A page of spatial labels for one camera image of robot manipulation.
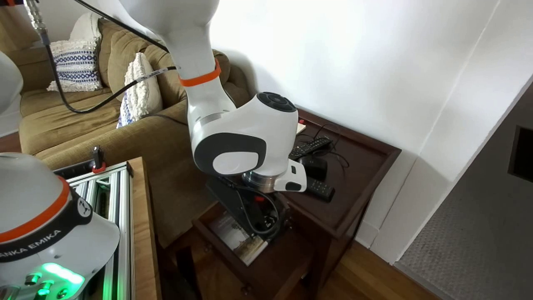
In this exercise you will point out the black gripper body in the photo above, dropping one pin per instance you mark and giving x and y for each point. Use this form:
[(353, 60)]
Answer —
[(251, 210)]

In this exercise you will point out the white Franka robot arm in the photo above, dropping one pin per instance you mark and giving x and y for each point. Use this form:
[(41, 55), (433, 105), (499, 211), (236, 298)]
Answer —
[(238, 126)]

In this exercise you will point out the wooden cabinet drawer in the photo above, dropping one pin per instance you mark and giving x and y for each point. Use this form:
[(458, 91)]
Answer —
[(276, 275)]

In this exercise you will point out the dark wooden cabinet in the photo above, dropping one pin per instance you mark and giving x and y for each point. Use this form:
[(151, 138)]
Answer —
[(359, 166)]

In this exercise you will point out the Iowa Nebraska map brochure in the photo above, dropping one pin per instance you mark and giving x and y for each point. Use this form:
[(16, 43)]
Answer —
[(234, 238)]

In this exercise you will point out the black remote control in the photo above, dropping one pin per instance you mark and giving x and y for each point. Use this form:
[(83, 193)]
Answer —
[(319, 190), (313, 145)]

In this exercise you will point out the light wooden stand board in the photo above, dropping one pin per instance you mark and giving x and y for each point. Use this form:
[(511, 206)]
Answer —
[(143, 233)]

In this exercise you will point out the white ribbed pillow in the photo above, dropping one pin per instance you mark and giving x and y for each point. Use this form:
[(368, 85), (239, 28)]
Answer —
[(138, 93)]

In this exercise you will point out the red black clamp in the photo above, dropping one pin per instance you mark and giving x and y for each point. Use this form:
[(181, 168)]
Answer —
[(96, 158)]

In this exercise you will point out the olive fabric sofa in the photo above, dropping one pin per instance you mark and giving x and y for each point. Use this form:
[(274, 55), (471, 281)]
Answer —
[(83, 133)]

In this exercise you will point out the blue striped white pillow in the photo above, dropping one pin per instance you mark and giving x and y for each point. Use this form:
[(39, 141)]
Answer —
[(74, 68)]

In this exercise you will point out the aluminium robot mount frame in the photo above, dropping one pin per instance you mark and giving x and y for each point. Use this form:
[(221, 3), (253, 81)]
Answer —
[(118, 205)]

